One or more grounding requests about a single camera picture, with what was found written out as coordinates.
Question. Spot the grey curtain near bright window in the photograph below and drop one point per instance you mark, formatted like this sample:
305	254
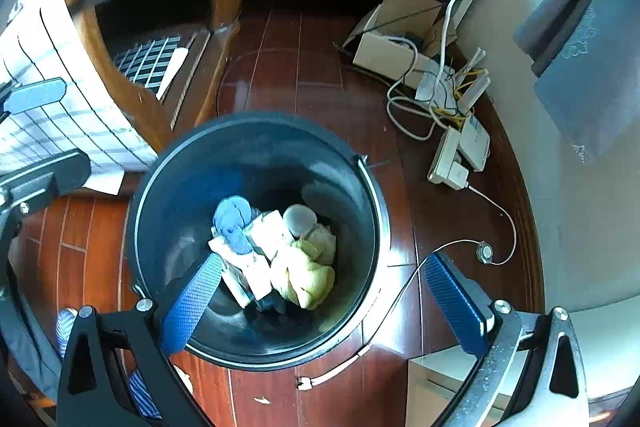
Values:
586	59

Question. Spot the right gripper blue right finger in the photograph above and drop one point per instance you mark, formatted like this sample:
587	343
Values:
465	305

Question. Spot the blue cloth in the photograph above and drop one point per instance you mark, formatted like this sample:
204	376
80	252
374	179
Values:
230	218

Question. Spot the cardboard box under bed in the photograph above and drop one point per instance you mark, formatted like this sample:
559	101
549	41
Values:
399	39

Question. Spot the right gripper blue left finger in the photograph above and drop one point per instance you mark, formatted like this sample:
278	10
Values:
183	302

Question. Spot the yellow cloth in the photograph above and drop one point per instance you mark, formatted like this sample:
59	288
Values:
299	278

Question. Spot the black round trash bin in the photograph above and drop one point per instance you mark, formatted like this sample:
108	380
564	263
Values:
273	161

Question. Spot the wooden table leg frame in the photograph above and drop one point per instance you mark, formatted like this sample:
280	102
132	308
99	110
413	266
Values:
205	28

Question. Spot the white black grid tablecloth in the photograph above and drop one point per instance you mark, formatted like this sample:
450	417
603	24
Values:
41	42

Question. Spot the white power strip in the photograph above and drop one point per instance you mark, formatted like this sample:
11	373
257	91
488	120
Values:
445	167

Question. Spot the beige cloth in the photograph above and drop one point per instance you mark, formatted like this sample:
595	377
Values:
324	241

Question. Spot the red white milk carton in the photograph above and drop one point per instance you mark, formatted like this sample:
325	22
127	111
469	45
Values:
268	234

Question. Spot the blue paper cup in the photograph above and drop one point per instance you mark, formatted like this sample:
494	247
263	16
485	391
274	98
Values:
299	219

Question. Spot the green drink carton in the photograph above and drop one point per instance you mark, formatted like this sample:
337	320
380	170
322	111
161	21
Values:
246	276

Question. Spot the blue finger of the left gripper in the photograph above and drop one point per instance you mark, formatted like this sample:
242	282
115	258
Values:
20	98

